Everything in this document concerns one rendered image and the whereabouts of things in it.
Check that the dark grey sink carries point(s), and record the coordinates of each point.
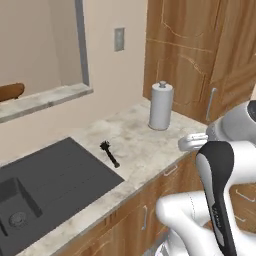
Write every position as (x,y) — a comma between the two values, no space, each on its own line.
(66,173)

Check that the wooden tall cabinet door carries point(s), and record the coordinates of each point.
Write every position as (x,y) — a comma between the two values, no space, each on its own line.
(180,56)
(238,56)

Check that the grey wall outlet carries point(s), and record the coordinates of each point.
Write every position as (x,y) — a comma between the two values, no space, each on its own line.
(119,39)

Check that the grey window frame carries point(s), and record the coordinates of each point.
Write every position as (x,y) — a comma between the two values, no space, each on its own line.
(82,43)

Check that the wooden base cabinet door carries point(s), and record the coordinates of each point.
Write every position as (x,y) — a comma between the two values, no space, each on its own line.
(133,226)

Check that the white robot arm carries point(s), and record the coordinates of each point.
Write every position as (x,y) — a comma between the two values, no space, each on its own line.
(186,216)

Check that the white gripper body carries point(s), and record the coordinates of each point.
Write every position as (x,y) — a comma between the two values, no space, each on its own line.
(191,141)

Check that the black dish brush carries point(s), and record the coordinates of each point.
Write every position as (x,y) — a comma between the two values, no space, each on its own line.
(109,154)

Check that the marble window sill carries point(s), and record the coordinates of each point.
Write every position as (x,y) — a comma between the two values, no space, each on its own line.
(40,100)

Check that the brown wooden chair back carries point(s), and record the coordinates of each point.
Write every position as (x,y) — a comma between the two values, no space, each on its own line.
(10,91)

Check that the grey paper towel roll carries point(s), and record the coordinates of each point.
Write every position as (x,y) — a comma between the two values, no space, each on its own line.
(161,106)

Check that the wooden drawer front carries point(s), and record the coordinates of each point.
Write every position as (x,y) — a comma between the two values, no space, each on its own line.
(245,196)
(180,176)
(245,223)

